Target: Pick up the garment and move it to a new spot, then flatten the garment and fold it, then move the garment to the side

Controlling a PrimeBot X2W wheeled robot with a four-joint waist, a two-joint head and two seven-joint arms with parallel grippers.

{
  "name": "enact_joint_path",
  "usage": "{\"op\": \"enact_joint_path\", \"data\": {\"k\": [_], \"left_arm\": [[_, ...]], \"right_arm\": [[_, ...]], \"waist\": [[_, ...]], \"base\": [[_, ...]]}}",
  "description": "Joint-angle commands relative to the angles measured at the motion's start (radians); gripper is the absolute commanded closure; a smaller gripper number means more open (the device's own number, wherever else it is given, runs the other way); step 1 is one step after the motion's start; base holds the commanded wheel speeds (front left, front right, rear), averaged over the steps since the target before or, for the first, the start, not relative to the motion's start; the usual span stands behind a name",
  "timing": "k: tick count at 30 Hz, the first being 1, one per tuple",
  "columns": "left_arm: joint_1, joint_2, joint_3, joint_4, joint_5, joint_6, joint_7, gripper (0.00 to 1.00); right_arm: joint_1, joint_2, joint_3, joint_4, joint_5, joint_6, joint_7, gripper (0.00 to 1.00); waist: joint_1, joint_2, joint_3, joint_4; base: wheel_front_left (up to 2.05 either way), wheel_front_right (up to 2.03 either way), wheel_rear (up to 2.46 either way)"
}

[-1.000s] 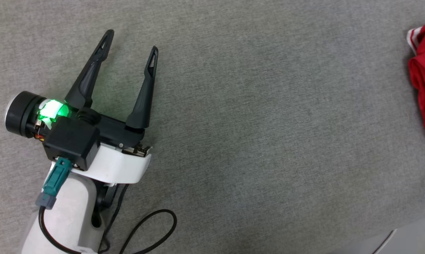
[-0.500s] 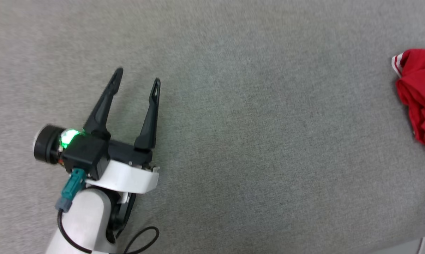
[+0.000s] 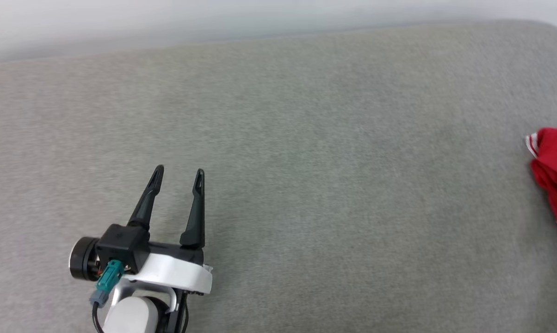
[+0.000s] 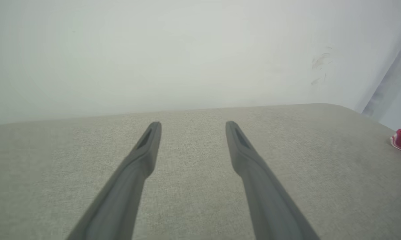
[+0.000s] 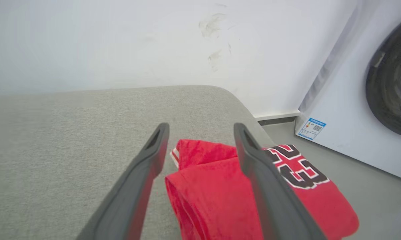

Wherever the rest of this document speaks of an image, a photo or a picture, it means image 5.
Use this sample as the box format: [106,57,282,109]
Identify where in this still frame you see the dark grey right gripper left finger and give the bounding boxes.
[76,122,170,240]

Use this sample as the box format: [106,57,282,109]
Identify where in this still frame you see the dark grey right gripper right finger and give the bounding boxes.
[233,123,327,240]

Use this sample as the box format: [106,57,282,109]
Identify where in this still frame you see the red jersey with black lettering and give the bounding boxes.
[165,139,360,240]

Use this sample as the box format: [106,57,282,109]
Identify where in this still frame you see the blue white energy label sticker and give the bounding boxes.
[297,117,327,141]

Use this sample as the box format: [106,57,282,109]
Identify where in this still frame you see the white skirting board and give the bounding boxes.
[254,110,301,126]

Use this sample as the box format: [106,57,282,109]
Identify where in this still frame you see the white washing machine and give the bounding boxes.
[294,0,401,183]

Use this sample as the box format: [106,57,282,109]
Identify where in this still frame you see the dark round washing machine door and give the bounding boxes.
[365,13,401,140]

